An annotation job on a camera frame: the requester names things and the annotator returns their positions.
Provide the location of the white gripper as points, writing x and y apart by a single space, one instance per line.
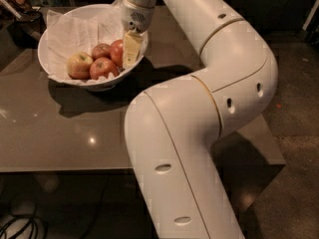
137 18

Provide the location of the large red apple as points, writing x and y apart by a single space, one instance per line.
116 52

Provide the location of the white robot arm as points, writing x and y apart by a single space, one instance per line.
170 127

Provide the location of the small red apple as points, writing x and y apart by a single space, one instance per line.
101 51

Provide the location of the red apple front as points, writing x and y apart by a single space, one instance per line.
103 67

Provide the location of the yellow-green apple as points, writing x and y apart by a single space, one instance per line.
78 66

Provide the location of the white bowl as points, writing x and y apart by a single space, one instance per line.
46 50

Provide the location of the white paper liner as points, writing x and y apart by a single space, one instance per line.
73 30

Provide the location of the dark clutter at table corner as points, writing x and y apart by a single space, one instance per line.
28 24

